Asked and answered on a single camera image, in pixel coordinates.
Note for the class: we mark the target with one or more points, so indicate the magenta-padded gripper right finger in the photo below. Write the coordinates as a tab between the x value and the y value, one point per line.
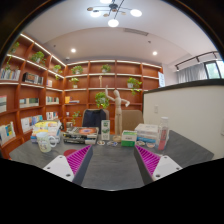
166	166

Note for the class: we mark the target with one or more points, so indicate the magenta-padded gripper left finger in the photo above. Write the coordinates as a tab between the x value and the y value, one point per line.
58	166

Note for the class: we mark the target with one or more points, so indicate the yellow striped cartoon mug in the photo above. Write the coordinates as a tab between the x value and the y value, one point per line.
44	141

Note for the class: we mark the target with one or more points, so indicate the stack of colourful books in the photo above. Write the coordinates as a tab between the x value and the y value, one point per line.
46	128

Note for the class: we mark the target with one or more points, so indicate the stack of white boxes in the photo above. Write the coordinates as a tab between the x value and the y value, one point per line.
146	131

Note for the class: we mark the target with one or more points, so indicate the stack of dark books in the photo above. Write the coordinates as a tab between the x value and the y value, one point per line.
81	133

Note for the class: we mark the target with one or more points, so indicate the small green white box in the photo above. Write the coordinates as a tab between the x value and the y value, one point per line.
129	139

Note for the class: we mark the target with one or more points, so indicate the white counter with dark top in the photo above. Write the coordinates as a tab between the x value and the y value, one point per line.
190	116

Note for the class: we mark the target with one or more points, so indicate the tan upholstered chair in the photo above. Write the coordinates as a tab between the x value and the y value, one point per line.
133	119

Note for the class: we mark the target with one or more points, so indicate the chair with dark jacket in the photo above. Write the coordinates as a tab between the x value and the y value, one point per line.
93	120

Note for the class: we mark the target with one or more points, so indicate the tall green white carton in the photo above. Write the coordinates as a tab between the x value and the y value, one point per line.
105	130

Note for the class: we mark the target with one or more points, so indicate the wooden artist mannequin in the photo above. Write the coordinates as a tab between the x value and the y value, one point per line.
118	110

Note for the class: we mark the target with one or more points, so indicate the wooden bookshelf unit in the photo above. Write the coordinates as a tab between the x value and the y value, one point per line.
33	93

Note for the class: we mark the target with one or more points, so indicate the grey curtain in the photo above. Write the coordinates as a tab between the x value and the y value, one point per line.
191	73

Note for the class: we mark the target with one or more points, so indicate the window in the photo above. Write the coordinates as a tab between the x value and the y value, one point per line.
215	69

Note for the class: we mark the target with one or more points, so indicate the recessed ceiling downlight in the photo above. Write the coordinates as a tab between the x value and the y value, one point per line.
73	50
154	53

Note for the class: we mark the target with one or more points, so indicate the ceiling air vent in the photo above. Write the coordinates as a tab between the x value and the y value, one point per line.
135	32

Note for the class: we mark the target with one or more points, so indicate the branched ceiling lamp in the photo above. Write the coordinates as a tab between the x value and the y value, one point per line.
113	10

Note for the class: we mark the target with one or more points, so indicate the white wall socket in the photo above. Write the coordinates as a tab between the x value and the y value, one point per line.
155	109

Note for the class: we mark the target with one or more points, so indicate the black ceiling track rail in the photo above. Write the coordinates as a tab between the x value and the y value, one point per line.
196	58

